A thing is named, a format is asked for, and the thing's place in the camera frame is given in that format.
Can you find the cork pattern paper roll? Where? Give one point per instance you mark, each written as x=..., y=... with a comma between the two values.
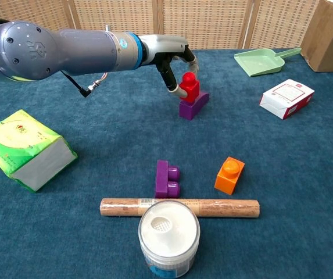
x=227, y=207

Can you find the purple brick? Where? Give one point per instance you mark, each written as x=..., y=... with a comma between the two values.
x=161, y=178

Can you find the purple brick moved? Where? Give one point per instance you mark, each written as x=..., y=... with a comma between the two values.
x=188, y=112

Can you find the red block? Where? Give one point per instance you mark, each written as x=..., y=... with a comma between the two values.
x=191, y=88

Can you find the brown cardboard box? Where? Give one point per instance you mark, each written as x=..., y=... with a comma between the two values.
x=329, y=37

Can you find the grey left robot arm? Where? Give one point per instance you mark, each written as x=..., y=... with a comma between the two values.
x=67, y=49

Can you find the wicker folding screen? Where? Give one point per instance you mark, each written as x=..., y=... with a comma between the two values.
x=212, y=23

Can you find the red white carton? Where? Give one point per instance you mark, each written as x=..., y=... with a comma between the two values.
x=285, y=96

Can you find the light green plastic dustpan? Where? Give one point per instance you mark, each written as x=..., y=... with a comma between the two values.
x=259, y=62

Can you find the orange toy block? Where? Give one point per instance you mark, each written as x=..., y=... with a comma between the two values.
x=225, y=183

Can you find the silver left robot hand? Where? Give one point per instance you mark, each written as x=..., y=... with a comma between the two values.
x=166, y=46

